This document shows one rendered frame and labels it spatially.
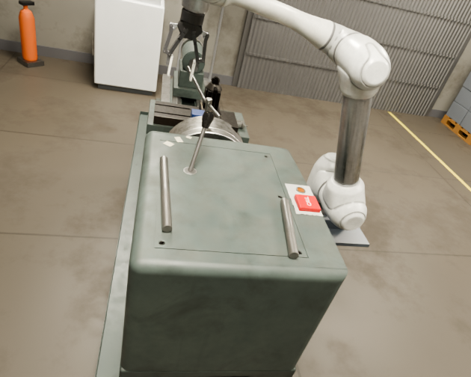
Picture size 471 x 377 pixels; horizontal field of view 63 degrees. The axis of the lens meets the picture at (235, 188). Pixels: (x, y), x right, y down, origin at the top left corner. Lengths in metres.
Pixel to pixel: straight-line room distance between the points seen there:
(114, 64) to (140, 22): 0.53
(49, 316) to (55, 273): 0.28
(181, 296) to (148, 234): 0.15
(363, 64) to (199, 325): 0.89
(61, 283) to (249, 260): 1.69
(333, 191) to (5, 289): 1.76
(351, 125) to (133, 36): 3.24
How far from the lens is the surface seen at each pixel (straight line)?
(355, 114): 1.42
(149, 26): 4.31
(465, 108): 6.48
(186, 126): 1.38
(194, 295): 0.86
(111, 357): 1.50
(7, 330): 2.27
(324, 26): 1.45
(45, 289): 2.39
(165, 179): 0.97
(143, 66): 4.44
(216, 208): 0.95
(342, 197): 1.58
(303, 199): 1.06
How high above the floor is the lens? 1.84
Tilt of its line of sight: 34 degrees down
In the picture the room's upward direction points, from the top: 15 degrees clockwise
